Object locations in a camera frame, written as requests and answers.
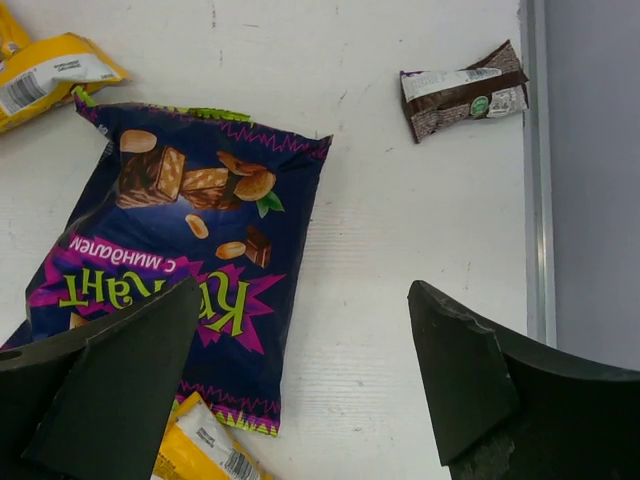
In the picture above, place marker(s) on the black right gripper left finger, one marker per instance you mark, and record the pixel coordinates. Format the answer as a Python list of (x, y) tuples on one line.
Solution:
[(93, 402)]

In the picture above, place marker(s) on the yellow snack packet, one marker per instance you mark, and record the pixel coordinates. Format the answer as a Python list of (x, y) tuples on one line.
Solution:
[(195, 445)]

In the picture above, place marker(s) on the purple candy snack bag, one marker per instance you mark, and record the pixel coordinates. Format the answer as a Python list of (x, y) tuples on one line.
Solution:
[(189, 192)]

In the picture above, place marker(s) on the brown chocolate bar wrapper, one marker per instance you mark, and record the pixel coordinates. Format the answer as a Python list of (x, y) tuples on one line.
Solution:
[(492, 88)]

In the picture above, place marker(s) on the aluminium table edge rail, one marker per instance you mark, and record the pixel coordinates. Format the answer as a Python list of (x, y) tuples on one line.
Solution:
[(540, 261)]

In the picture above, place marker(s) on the yellow M&M's candy packet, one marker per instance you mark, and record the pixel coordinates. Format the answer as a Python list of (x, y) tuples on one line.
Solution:
[(37, 76)]

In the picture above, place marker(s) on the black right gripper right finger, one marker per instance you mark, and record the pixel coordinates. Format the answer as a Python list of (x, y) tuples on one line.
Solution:
[(504, 406)]

